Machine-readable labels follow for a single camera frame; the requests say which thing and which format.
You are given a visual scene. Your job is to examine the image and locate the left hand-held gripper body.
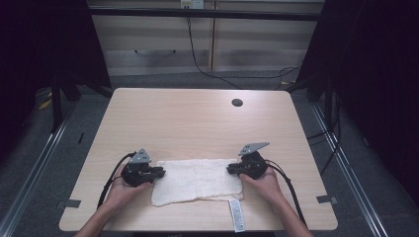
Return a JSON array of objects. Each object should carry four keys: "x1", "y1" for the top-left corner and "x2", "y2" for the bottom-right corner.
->
[{"x1": 121, "y1": 148, "x2": 156, "y2": 188}]

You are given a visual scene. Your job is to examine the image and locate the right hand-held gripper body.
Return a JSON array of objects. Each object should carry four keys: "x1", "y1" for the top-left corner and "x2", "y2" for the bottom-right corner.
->
[{"x1": 238, "y1": 141, "x2": 270, "y2": 181}]

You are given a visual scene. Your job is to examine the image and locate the white towel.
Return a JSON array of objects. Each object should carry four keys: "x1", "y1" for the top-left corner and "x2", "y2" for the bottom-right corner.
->
[{"x1": 150, "y1": 158, "x2": 247, "y2": 233}]

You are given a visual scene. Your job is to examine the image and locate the person's left hand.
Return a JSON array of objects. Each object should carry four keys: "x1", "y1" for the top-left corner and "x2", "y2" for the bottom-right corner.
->
[{"x1": 107, "y1": 164, "x2": 154, "y2": 208}]

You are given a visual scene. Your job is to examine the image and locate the person's right hand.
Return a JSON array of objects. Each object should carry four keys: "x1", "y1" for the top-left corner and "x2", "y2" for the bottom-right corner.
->
[{"x1": 239, "y1": 167, "x2": 285, "y2": 205}]

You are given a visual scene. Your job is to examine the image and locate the grey tape piece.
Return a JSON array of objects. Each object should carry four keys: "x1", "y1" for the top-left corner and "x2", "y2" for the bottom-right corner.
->
[
  {"x1": 55, "y1": 198, "x2": 82, "y2": 209},
  {"x1": 316, "y1": 195, "x2": 339, "y2": 205}
]

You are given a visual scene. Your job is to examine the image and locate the black metal stand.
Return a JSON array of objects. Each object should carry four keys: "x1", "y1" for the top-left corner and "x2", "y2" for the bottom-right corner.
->
[
  {"x1": 50, "y1": 72, "x2": 64, "y2": 134},
  {"x1": 324, "y1": 75, "x2": 334, "y2": 131}
]

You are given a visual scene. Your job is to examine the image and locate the beige cabinet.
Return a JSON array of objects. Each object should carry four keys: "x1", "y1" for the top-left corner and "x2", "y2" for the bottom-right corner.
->
[{"x1": 87, "y1": 0, "x2": 325, "y2": 77}]

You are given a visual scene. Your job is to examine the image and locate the dark curtain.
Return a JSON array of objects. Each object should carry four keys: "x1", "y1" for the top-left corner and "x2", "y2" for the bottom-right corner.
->
[
  {"x1": 0, "y1": 0, "x2": 112, "y2": 162},
  {"x1": 295, "y1": 0, "x2": 419, "y2": 206}
]

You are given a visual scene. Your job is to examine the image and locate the black horizontal bar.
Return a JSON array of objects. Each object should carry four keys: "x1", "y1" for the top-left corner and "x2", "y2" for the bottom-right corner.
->
[{"x1": 88, "y1": 8, "x2": 322, "y2": 23}]

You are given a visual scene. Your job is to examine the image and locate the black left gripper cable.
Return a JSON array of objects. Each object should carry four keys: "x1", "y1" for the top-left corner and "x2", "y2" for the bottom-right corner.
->
[{"x1": 97, "y1": 151, "x2": 136, "y2": 210}]

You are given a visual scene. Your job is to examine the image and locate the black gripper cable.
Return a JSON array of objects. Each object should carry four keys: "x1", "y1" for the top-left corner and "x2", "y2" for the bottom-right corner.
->
[
  {"x1": 265, "y1": 159, "x2": 308, "y2": 229},
  {"x1": 97, "y1": 151, "x2": 136, "y2": 210}
]

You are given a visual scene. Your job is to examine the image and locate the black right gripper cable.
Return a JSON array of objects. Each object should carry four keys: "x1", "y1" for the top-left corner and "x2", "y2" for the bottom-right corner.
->
[{"x1": 265, "y1": 159, "x2": 308, "y2": 229}]

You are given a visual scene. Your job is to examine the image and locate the black floor cables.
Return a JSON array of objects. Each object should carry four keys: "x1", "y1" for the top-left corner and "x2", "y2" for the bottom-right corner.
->
[{"x1": 307, "y1": 92, "x2": 342, "y2": 176}]

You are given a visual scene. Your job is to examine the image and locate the aluminium floor rail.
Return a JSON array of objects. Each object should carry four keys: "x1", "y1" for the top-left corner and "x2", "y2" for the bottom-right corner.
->
[
  {"x1": 0, "y1": 108, "x2": 74, "y2": 237},
  {"x1": 310, "y1": 103, "x2": 390, "y2": 237}
]

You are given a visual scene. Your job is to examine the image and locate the black wall cable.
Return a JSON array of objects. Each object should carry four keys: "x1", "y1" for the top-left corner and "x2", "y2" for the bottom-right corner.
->
[{"x1": 186, "y1": 6, "x2": 300, "y2": 91}]

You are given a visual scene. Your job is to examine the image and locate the dark cabinet handle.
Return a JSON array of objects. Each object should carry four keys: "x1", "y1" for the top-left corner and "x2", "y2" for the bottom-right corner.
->
[{"x1": 133, "y1": 48, "x2": 177, "y2": 57}]

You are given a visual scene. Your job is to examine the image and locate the white wall outlet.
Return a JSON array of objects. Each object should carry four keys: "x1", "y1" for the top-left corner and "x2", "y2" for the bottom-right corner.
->
[{"x1": 180, "y1": 0, "x2": 206, "y2": 10}]

